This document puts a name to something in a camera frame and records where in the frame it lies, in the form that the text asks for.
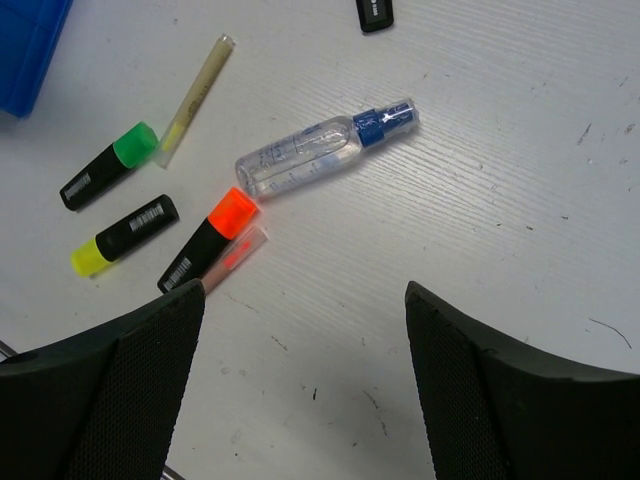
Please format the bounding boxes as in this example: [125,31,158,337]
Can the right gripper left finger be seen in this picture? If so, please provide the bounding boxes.
[1,280,205,479]

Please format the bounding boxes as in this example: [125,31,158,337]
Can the orange refill tube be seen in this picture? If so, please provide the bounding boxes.
[201,226,268,295]

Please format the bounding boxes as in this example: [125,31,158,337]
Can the yellow cap black highlighter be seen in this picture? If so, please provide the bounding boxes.
[70,194,179,277]

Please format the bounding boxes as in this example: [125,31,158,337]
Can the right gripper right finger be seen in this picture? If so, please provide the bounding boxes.
[405,282,639,479]

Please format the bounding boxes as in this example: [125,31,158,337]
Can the orange cap black highlighter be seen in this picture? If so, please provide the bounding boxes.
[157,187,258,293]

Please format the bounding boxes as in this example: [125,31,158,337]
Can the pink cap black highlighter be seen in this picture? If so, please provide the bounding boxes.
[355,0,394,34]

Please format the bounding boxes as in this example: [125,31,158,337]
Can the clear blue cap spray bottle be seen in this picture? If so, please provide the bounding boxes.
[235,98,419,200]

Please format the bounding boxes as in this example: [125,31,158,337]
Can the green cap black highlighter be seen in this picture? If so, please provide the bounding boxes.
[59,122,158,211]

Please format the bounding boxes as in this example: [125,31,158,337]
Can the blue compartment tray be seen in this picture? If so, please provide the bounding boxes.
[0,0,73,118]

